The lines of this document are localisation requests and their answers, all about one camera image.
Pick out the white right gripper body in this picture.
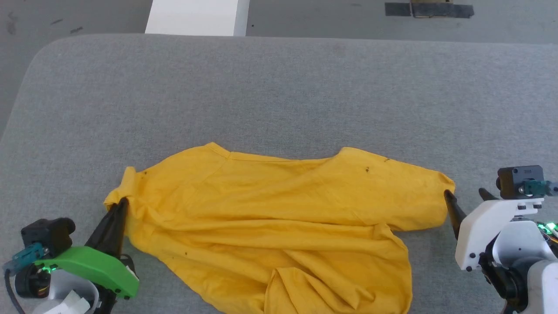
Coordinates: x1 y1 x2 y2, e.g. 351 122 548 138
454 198 545 271

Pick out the large black floor mat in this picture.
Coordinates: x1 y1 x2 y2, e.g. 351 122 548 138
412 3 475 19

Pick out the right arm teal plug cable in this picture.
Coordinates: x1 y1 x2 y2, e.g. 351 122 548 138
523 179 558 197

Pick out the arm teal plug cable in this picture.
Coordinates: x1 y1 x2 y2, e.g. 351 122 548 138
2 242 48 314
523 179 558 197

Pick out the grey fabric sofa cushion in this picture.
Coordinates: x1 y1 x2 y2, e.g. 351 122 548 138
0 34 558 314

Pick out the white rectangular box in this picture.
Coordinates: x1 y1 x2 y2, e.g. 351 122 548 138
145 0 250 37

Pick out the yellow printed T-shirt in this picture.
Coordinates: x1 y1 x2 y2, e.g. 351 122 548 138
104 142 456 314

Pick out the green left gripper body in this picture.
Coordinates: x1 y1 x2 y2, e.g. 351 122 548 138
34 246 140 300

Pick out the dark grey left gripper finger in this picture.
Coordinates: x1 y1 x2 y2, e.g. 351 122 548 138
85 197 129 258

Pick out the left arm teal plug cable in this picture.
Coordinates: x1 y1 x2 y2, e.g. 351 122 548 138
2 242 48 314

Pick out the small black floor mat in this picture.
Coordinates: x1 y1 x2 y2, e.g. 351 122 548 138
384 2 413 17

